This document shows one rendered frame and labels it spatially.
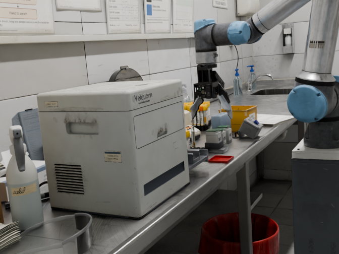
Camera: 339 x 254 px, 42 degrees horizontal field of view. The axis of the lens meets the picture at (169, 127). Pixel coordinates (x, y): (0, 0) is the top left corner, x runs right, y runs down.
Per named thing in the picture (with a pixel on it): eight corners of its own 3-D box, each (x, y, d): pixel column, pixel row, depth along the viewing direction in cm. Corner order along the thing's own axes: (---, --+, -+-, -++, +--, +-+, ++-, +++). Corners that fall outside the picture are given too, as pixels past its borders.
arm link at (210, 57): (200, 52, 158) (221, 50, 155) (201, 65, 159) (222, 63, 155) (191, 53, 152) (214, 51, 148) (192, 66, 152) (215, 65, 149)
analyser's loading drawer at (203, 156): (180, 180, 122) (179, 162, 121) (160, 179, 125) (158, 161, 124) (208, 161, 140) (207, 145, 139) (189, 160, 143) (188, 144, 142)
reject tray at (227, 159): (227, 163, 143) (227, 161, 143) (208, 162, 147) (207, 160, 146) (234, 157, 149) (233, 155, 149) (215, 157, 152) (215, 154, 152)
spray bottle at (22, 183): (31, 236, 97) (15, 128, 92) (2, 231, 101) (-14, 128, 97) (57, 222, 104) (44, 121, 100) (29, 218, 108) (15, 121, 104)
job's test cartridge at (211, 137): (218, 148, 158) (217, 131, 157) (206, 148, 160) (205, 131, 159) (222, 146, 162) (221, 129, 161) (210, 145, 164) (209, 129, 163)
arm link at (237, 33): (255, 19, 148) (226, 23, 155) (239, 19, 139) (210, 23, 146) (256, 43, 150) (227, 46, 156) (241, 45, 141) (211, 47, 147)
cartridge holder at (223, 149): (223, 153, 157) (223, 143, 156) (200, 152, 161) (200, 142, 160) (228, 149, 162) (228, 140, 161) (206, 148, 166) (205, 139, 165)
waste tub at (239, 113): (247, 133, 189) (246, 110, 187) (219, 132, 196) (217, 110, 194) (258, 127, 200) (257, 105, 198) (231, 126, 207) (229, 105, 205)
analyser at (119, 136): (139, 220, 101) (127, 90, 96) (49, 209, 113) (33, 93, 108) (194, 181, 128) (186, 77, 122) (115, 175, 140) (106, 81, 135)
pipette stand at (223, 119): (224, 140, 178) (223, 116, 176) (209, 139, 181) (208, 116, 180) (234, 135, 186) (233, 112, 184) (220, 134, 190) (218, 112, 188)
